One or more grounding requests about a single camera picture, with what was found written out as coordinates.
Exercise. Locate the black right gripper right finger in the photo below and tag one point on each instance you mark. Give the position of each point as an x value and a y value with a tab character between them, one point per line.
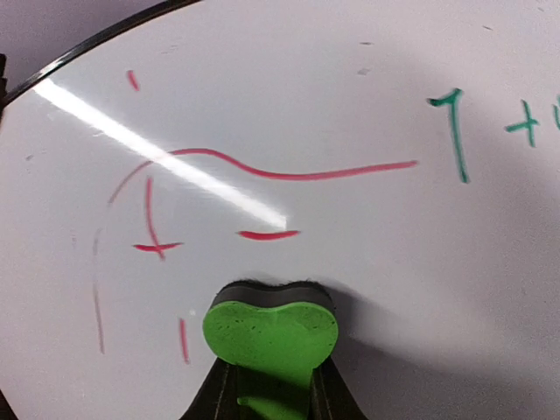
330	398

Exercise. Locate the green bone-shaped eraser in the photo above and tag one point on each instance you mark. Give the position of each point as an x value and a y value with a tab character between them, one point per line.
274	336

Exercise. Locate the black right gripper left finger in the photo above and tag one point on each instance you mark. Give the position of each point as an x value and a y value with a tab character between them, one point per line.
217	396

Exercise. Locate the white whiteboard with black frame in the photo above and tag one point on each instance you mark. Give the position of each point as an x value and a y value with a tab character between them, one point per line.
403	154

